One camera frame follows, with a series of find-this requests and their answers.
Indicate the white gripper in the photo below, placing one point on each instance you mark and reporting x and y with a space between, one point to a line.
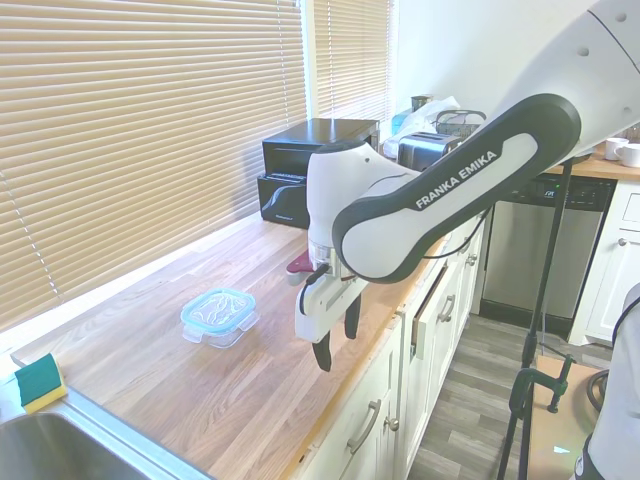
310 315

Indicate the clear glass food container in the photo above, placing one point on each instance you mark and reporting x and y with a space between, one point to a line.
220 340

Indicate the clear lid with teal rim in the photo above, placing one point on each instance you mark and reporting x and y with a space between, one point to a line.
217 310

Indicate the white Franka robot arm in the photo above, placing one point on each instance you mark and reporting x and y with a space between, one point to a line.
450 185

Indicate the open wooden drawer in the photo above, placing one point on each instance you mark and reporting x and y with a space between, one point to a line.
425 320

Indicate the white lower kitchen cabinets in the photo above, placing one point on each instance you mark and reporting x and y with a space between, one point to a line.
430 400

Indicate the black bread box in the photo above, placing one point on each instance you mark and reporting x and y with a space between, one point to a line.
280 200

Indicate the green clamp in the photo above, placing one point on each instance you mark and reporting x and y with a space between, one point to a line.
520 385

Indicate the black toaster oven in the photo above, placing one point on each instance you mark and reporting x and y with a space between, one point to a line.
300 142

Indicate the stainless steel dishwasher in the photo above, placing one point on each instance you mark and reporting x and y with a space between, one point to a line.
525 250

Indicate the silver toaster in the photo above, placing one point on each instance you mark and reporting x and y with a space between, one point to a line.
425 150

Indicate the teal box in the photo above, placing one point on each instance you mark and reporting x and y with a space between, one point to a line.
399 122

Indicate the white plastic bag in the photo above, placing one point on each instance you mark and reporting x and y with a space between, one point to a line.
425 117

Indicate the tan platform board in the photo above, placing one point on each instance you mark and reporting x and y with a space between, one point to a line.
560 440

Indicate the grey-green jar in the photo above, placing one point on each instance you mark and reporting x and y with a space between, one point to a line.
421 102

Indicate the white cabinet beside dishwasher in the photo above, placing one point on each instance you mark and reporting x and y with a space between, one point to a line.
615 290

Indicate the tan window blinds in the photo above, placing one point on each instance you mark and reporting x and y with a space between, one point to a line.
350 50
150 125

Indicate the stainless steel double sink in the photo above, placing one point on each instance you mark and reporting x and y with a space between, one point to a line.
60 450

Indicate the green and yellow sponge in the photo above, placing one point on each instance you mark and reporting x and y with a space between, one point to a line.
40 382

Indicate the white mug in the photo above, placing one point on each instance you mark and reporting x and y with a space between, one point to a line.
612 149
631 156

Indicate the maroon camera mount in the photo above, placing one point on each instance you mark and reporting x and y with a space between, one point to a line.
299 267

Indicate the black camera tripod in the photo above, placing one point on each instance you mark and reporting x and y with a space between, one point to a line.
531 345

